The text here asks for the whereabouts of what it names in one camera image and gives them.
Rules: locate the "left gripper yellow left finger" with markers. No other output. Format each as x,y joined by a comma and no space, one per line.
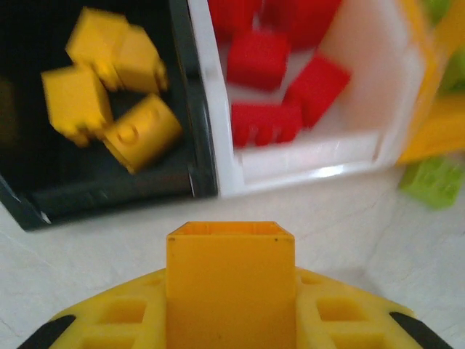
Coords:
123,320

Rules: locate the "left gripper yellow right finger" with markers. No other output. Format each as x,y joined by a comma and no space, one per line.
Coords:
338,320

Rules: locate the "yellow lego brick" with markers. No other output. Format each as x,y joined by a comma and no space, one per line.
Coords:
96,36
230,291
143,132
74,102
141,62

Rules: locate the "green lego brick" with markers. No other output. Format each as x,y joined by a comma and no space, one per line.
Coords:
454,72
436,7
432,181

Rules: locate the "red lego brick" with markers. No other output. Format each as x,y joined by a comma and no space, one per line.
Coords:
232,18
301,22
258,60
267,123
318,91

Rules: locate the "black plastic bin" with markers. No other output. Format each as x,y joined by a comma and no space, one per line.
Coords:
109,185

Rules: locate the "orange plastic bin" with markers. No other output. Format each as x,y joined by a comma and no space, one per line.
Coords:
436,127

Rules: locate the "white plastic bin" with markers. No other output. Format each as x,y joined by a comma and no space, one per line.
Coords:
356,72

